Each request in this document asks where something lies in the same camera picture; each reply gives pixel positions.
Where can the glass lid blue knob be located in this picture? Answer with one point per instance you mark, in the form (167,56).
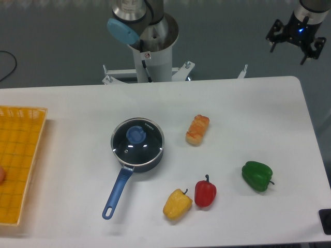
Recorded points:
(138,142)

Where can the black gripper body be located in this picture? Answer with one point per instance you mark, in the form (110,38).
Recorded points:
(302,27)

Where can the orange object in basket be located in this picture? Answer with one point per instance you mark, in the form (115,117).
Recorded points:
(2,174)

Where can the toy bread loaf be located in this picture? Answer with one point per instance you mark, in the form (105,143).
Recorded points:
(197,130)

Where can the black device table corner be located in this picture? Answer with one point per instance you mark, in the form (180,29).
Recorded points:
(325,218)

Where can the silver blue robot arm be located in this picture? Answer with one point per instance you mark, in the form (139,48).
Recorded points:
(131,18)

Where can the red bell pepper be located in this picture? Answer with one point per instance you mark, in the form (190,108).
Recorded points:
(204,193)

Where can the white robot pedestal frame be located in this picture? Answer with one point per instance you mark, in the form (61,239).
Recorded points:
(150,67)

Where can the dark saucepan blue handle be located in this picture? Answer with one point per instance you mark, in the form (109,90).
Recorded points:
(124,174)

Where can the yellow bell pepper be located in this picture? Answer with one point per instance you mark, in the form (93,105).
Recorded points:
(177,204)

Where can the yellow woven basket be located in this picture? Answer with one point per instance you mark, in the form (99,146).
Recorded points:
(21,131)

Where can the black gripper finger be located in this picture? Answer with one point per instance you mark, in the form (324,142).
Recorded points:
(274,34)
(312,50)

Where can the green bell pepper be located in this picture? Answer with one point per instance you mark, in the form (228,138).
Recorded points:
(257,175)

